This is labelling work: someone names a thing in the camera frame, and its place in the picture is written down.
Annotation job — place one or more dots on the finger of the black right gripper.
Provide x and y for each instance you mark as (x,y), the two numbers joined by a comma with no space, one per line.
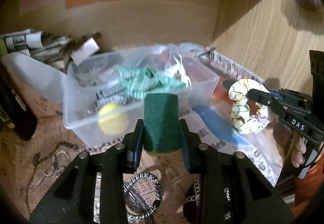
(270,99)

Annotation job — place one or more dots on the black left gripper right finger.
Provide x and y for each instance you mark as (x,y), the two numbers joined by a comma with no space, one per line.
(232,189)

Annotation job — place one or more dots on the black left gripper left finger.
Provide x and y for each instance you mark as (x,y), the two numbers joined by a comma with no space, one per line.
(71,198)

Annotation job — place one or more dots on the white patterned fabric scrunchie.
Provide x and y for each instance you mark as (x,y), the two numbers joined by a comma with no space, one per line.
(240,116)

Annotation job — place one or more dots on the black chain-print fabric scrunchie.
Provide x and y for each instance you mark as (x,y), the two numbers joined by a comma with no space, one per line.
(190,207)

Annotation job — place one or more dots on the green and yellow sponge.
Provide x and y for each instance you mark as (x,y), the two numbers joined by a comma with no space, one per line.
(161,123)

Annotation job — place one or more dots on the yellow foam ball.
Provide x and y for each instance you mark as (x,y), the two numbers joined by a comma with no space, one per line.
(112,124)

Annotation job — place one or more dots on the green striped fabric scrunchie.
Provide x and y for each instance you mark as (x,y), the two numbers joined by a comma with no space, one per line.
(137,82)

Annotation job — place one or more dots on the person's right hand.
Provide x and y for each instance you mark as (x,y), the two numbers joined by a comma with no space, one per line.
(298,150)

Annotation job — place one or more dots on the vintage newspaper print mat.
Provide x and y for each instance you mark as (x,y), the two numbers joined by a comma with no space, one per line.
(53,178)

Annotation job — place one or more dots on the clear plastic storage box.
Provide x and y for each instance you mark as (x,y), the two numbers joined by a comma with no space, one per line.
(103,95)

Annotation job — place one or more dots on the dark glass bottle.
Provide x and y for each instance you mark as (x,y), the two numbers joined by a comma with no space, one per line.
(15,113)

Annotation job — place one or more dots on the stack of rolled newspapers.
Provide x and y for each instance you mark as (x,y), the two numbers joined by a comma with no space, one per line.
(51,49)

